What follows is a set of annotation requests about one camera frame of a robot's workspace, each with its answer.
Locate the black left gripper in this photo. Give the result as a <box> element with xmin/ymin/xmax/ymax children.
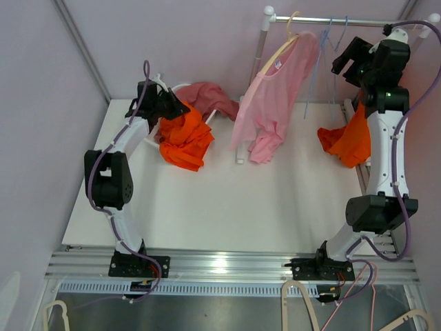
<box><xmin>153</xmin><ymin>89</ymin><xmax>190</xmax><ymax>122</ymax></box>

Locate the blue wire hanger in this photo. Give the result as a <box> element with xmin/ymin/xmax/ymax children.
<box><xmin>323</xmin><ymin>15</ymin><xmax>349</xmax><ymax>121</ymax></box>
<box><xmin>303</xmin><ymin>19</ymin><xmax>333</xmax><ymax>119</ymax></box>

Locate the orange t shirt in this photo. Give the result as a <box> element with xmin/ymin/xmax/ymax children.
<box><xmin>317</xmin><ymin>101</ymin><xmax>371</xmax><ymax>168</ymax></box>
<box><xmin>158</xmin><ymin>101</ymin><xmax>214</xmax><ymax>172</ymax></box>

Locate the dusty rose t shirt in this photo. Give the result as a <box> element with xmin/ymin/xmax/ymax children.
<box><xmin>154</xmin><ymin>82</ymin><xmax>238</xmax><ymax>145</ymax></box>

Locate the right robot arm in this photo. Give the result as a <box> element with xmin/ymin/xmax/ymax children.
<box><xmin>314</xmin><ymin>28</ymin><xmax>418</xmax><ymax>279</ymax></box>

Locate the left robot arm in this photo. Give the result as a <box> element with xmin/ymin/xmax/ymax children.
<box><xmin>84</xmin><ymin>77</ymin><xmax>189</xmax><ymax>277</ymax></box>

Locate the beige wooden hanger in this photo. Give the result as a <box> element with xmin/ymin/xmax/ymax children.
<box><xmin>260</xmin><ymin>11</ymin><xmax>300</xmax><ymax>74</ymax></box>

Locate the light pink t shirt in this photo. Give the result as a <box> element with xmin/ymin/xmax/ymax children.
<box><xmin>230</xmin><ymin>31</ymin><xmax>319</xmax><ymax>163</ymax></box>

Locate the beige hanger on floor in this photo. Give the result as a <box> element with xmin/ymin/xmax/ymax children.
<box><xmin>281</xmin><ymin>279</ymin><xmax>321</xmax><ymax>331</ymax></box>

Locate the beige hanger at left floor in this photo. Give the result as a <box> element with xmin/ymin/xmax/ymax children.
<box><xmin>41</xmin><ymin>299</ymin><xmax>72</xmax><ymax>331</ymax></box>

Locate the beige hanger at floor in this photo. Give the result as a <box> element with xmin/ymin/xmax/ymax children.
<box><xmin>380</xmin><ymin>309</ymin><xmax>435</xmax><ymax>331</ymax></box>
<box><xmin>41</xmin><ymin>299</ymin><xmax>72</xmax><ymax>331</ymax></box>

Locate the beige hanger at right floor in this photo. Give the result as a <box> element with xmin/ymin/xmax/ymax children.
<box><xmin>380</xmin><ymin>309</ymin><xmax>435</xmax><ymax>331</ymax></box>

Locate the metal clothes rack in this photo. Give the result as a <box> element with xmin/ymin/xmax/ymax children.
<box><xmin>234</xmin><ymin>6</ymin><xmax>441</xmax><ymax>166</ymax></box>

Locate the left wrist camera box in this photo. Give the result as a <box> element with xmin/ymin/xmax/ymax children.
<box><xmin>150</xmin><ymin>73</ymin><xmax>168</xmax><ymax>92</ymax></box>

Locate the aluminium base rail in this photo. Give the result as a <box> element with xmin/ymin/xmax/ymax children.
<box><xmin>44</xmin><ymin>246</ymin><xmax>420</xmax><ymax>285</ymax></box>

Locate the white slotted cable duct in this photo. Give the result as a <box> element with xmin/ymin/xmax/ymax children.
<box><xmin>57</xmin><ymin>282</ymin><xmax>342</xmax><ymax>298</ymax></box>

